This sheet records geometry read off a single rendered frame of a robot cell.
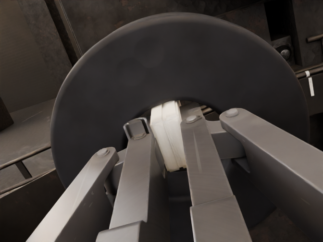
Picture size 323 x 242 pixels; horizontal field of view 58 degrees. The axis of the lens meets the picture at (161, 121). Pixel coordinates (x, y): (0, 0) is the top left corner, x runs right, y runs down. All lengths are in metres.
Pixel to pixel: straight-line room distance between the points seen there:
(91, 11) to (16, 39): 6.76
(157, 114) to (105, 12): 0.63
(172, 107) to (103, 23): 0.63
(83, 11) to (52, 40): 2.60
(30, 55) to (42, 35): 4.05
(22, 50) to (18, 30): 0.45
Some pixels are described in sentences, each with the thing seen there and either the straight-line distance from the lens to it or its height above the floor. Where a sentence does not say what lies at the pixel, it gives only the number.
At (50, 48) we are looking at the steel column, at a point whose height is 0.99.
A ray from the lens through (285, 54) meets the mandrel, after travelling 0.77.
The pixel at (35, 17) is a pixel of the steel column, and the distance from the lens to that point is 3.42.
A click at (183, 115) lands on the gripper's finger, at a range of 0.16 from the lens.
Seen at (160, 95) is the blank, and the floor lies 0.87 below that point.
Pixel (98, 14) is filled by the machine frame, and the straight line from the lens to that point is 0.78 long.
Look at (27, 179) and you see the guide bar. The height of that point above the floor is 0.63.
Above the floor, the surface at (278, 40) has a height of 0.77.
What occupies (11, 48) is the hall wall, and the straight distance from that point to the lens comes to 7.60.
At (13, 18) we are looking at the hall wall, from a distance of 7.49.
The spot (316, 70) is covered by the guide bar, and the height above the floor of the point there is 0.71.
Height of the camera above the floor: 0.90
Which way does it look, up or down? 18 degrees down
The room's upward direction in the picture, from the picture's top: 19 degrees counter-clockwise
